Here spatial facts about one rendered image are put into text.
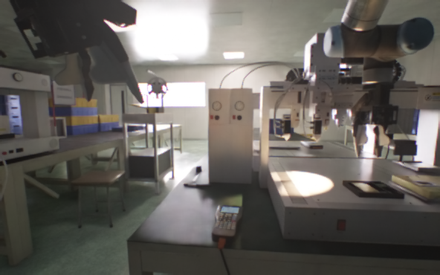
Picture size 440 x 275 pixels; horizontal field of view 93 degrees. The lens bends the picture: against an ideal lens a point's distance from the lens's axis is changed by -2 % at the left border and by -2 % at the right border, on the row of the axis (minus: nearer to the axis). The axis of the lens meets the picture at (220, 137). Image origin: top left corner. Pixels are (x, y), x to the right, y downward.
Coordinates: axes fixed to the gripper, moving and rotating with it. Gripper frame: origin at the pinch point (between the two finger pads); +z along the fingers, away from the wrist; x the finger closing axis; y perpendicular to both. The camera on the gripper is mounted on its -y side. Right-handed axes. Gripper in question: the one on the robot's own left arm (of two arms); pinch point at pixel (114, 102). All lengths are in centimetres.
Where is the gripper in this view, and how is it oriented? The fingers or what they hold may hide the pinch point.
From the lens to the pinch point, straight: 42.1
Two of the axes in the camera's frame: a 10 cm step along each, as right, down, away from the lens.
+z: 1.8, 8.6, 4.9
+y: -5.1, 5.0, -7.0
